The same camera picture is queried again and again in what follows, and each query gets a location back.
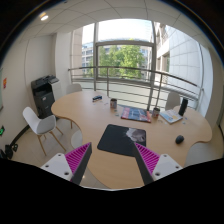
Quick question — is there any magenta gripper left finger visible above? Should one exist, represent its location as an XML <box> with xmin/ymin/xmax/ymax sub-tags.
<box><xmin>40</xmin><ymin>142</ymin><xmax>93</xmax><ymax>186</ymax></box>

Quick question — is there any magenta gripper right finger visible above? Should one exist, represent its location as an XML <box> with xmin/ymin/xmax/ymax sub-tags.
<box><xmin>132</xmin><ymin>142</ymin><xmax>184</xmax><ymax>186</ymax></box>

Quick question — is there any black mouse pad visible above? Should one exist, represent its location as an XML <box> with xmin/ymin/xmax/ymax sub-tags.
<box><xmin>97</xmin><ymin>124</ymin><xmax>146</xmax><ymax>157</ymax></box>

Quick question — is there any black computer mouse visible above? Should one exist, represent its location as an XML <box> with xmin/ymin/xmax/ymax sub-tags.
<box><xmin>175</xmin><ymin>135</ymin><xmax>184</xmax><ymax>144</ymax></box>

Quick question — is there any white chair under table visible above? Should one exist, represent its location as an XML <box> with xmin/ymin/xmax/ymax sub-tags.
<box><xmin>71</xmin><ymin>130</ymin><xmax>82</xmax><ymax>148</ymax></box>

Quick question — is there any dark mug right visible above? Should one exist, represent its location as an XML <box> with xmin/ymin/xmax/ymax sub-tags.
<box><xmin>152</xmin><ymin>107</ymin><xmax>160</xmax><ymax>118</ymax></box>

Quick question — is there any dark mug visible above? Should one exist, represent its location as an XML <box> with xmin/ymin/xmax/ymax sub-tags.
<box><xmin>110</xmin><ymin>98</ymin><xmax>117</xmax><ymax>109</ymax></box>
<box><xmin>152</xmin><ymin>107</ymin><xmax>160</xmax><ymax>118</ymax></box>

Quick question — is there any red blue magazine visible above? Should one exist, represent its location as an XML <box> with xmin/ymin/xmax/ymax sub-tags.
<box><xmin>121</xmin><ymin>107</ymin><xmax>151</xmax><ymax>123</ymax></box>

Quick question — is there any light blue book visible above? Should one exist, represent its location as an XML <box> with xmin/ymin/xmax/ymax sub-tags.
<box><xmin>160</xmin><ymin>109</ymin><xmax>182</xmax><ymax>124</ymax></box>

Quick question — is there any white chair far right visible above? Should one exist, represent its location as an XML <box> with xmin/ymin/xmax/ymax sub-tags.
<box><xmin>165</xmin><ymin>92</ymin><xmax>180</xmax><ymax>110</ymax></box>

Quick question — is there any small black device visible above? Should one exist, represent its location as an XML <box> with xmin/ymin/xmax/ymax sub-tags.
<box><xmin>92</xmin><ymin>95</ymin><xmax>102</xmax><ymax>102</ymax></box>

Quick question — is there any dark mug left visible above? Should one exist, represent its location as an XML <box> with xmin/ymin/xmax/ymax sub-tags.
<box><xmin>110</xmin><ymin>98</ymin><xmax>117</xmax><ymax>109</ymax></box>

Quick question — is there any black cylindrical speaker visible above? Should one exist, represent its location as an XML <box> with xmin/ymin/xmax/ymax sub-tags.
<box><xmin>178</xmin><ymin>98</ymin><xmax>188</xmax><ymax>116</ymax></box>

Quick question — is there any black printer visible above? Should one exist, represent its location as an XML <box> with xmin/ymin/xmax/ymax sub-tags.
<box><xmin>31</xmin><ymin>75</ymin><xmax>58</xmax><ymax>118</ymax></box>

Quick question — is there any white chair far left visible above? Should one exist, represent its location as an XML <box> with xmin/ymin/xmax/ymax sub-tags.
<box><xmin>66</xmin><ymin>83</ymin><xmax>82</xmax><ymax>94</ymax></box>

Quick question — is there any metal balcony railing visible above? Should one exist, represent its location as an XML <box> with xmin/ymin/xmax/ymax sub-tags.
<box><xmin>68</xmin><ymin>66</ymin><xmax>203</xmax><ymax>110</ymax></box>

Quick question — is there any round ceiling light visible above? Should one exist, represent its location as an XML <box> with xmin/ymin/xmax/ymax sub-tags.
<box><xmin>40</xmin><ymin>15</ymin><xmax>48</xmax><ymax>21</ymax></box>

